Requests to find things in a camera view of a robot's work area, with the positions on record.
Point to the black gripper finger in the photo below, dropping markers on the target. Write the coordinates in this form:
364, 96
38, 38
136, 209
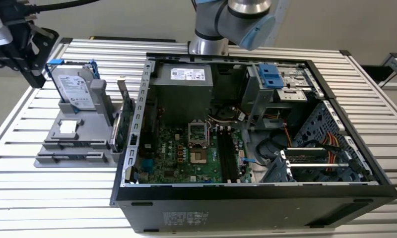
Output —
32, 79
38, 57

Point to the RAM stick with black chips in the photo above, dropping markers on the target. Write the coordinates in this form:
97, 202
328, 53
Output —
70, 157
73, 144

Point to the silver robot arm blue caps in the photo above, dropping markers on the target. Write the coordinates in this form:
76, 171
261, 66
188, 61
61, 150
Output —
218, 19

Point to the black RAM slot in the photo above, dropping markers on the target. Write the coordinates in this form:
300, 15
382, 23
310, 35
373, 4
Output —
234, 153
222, 153
226, 153
230, 153

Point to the hard disk in blue carrier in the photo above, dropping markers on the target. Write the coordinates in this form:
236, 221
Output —
72, 86

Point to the silver CPU chip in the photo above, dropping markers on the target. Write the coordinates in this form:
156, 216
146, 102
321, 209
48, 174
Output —
68, 127

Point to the grey parts rack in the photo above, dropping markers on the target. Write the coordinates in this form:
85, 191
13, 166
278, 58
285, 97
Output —
92, 131

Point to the black bar yellow end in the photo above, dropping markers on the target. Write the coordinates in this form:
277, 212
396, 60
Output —
132, 39

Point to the green graphics card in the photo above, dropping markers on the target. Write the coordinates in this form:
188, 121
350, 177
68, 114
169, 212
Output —
125, 111

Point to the grey power supply unit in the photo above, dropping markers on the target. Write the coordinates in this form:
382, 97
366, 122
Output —
181, 99

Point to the blue board connector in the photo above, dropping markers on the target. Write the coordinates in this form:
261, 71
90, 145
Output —
145, 165

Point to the black chipset chip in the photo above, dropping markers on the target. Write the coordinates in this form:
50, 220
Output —
168, 173

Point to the CPU socket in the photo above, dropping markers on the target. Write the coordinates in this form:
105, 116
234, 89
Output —
198, 157

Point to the black round fan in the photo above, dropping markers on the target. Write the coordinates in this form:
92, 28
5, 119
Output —
225, 112

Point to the green motherboard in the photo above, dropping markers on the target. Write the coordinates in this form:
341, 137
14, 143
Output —
201, 173

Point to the grey metal drive cage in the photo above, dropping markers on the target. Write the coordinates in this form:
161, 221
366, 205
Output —
261, 99

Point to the blue plastic drive latch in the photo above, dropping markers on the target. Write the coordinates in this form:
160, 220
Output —
269, 77

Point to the white board power connector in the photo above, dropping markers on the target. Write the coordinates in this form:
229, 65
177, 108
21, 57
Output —
241, 155

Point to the black open PC case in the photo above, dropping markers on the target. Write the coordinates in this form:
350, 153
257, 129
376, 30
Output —
250, 213

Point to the black drive with print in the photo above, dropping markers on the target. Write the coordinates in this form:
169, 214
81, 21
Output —
304, 155

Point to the grey metal disk bay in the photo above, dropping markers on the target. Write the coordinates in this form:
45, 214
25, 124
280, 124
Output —
317, 164

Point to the black box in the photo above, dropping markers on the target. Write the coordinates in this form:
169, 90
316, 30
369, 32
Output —
377, 73

